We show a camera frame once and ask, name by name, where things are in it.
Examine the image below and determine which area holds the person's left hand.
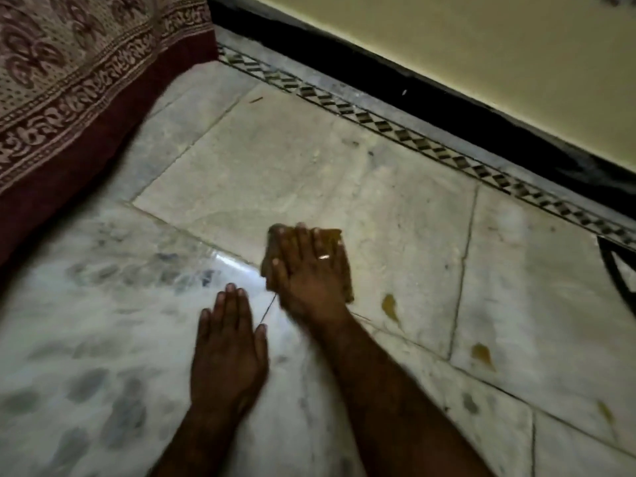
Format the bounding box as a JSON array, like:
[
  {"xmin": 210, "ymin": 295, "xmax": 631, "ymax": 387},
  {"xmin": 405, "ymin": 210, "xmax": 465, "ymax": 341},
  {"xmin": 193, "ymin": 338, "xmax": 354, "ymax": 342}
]
[{"xmin": 190, "ymin": 283, "xmax": 270, "ymax": 419}]

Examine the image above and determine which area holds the person's right hand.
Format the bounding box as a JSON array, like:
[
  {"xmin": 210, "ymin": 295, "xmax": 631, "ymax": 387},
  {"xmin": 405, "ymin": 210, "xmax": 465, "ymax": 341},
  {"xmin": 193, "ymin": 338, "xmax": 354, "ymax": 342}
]
[{"xmin": 261, "ymin": 223, "xmax": 351, "ymax": 324}]

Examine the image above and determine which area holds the brown cleaning cloth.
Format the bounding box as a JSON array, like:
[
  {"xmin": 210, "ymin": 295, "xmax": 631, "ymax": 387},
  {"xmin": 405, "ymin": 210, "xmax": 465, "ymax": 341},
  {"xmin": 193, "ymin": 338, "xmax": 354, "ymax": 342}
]
[{"xmin": 260, "ymin": 225, "xmax": 356, "ymax": 304}]

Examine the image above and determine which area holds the person's left forearm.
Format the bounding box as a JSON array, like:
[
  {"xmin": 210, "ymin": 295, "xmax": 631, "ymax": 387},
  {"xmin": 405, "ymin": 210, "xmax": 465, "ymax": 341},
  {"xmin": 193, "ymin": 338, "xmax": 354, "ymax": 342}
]
[{"xmin": 148, "ymin": 406, "xmax": 250, "ymax": 477}]

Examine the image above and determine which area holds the person's right forearm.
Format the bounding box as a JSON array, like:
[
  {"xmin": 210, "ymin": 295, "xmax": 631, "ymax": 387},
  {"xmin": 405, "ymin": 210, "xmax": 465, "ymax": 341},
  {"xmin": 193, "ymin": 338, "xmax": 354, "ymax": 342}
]
[{"xmin": 304, "ymin": 311, "xmax": 494, "ymax": 477}]

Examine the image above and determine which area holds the maroon mattress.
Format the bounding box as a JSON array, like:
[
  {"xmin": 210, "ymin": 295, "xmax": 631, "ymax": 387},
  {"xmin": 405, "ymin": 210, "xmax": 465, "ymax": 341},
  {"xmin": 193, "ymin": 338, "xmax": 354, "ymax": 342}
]
[{"xmin": 0, "ymin": 40, "xmax": 220, "ymax": 274}]

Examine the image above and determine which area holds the patterned maroon and cream bedsheet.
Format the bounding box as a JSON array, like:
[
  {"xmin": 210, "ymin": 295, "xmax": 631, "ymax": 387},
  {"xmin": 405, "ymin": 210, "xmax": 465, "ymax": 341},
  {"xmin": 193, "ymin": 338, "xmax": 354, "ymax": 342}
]
[{"xmin": 0, "ymin": 0, "xmax": 215, "ymax": 195}]

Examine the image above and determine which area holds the black metal stand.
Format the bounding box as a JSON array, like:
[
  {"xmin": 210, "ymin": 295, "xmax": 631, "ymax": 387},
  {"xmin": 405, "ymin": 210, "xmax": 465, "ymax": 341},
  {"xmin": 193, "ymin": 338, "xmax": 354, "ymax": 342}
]
[{"xmin": 597, "ymin": 236, "xmax": 636, "ymax": 317}]

